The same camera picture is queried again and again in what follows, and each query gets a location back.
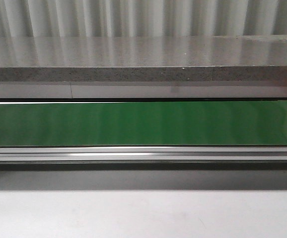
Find aluminium conveyor front rail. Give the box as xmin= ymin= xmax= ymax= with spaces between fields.
xmin=0 ymin=146 xmax=287 ymax=170

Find white pleated curtain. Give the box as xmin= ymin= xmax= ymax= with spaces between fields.
xmin=0 ymin=0 xmax=287 ymax=37

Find green conveyor belt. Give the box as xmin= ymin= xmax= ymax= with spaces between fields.
xmin=0 ymin=100 xmax=287 ymax=147

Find grey stone counter slab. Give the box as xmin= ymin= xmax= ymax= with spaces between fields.
xmin=0 ymin=34 xmax=287 ymax=99

